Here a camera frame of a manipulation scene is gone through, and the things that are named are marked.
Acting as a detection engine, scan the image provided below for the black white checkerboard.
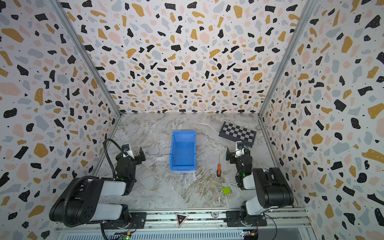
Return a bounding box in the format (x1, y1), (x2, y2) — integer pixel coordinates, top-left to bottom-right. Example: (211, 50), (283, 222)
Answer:
(219, 122), (256, 148)

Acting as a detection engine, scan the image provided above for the black triangle warning sticker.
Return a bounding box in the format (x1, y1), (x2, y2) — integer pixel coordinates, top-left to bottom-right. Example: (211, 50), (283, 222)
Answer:
(176, 213), (189, 227)

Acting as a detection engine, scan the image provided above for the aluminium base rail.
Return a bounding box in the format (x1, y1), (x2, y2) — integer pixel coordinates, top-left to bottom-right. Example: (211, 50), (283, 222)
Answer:
(53, 207), (316, 240)

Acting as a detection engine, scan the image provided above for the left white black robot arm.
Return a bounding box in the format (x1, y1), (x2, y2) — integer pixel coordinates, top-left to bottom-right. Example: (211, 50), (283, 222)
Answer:
(49, 145), (146, 229)

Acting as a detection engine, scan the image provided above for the green square sticky note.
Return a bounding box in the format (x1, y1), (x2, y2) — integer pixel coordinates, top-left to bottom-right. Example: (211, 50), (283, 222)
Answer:
(222, 187), (231, 195)

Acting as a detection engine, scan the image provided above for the blue plastic bin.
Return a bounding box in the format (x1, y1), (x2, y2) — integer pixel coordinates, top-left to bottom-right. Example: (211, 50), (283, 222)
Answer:
(170, 131), (197, 171)

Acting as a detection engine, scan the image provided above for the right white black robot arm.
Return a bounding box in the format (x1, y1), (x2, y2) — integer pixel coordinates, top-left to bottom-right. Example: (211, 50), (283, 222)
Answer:
(226, 141), (294, 222)

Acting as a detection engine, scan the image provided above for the orange black screwdriver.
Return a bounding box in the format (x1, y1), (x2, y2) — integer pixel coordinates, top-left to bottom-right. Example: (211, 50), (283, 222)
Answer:
(216, 156), (221, 177)

